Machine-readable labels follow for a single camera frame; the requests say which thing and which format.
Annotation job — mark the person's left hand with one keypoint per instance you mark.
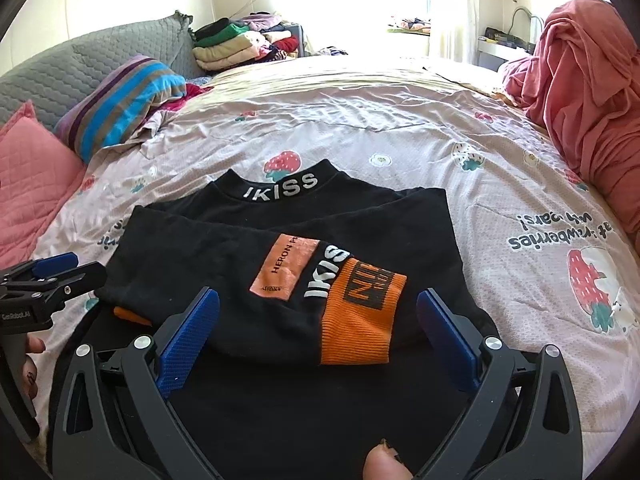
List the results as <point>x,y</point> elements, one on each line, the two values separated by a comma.
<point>34,346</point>

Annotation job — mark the black sweater with orange cuffs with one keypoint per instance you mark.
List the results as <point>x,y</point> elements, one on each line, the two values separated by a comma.
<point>380,220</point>

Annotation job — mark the grey metal tube frame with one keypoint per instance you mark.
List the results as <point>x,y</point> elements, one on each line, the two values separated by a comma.
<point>520,15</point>

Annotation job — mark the folded patterned cloth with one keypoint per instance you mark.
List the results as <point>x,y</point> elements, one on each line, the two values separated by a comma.
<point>410,26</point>

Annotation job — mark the pink strawberry print bedsheet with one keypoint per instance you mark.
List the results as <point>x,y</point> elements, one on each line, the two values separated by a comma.
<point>350,110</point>

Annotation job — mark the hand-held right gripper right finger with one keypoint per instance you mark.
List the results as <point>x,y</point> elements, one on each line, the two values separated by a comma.
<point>447,345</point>

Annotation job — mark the salmon pink duvet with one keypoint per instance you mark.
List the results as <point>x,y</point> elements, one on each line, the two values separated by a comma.
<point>590,75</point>

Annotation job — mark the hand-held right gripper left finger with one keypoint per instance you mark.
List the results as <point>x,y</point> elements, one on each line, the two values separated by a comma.
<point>187,345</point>

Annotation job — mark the purple and blue striped pillow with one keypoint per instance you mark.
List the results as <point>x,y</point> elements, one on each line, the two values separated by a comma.
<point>120,100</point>

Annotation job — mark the grey quilted headboard cushion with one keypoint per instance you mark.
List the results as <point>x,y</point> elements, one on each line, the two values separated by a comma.
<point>90,55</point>

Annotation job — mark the white side table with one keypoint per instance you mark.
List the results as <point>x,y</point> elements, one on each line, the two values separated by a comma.
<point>500,52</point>

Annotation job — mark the person's right hand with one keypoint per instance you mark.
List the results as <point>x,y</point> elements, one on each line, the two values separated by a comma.
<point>382,465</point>

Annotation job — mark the pink quilted pillow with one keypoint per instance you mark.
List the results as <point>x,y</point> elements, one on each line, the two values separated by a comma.
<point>35,180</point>

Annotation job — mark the dark grey storage box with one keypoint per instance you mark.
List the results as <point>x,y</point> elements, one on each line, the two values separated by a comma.
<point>296,40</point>

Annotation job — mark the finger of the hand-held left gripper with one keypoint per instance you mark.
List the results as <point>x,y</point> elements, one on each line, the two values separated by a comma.
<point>80,280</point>
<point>57,263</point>

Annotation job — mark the pile of folded clothes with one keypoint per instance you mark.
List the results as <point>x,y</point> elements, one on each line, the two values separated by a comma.
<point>235,42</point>

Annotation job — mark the red patterned cloth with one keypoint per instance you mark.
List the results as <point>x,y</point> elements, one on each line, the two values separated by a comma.
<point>182,95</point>

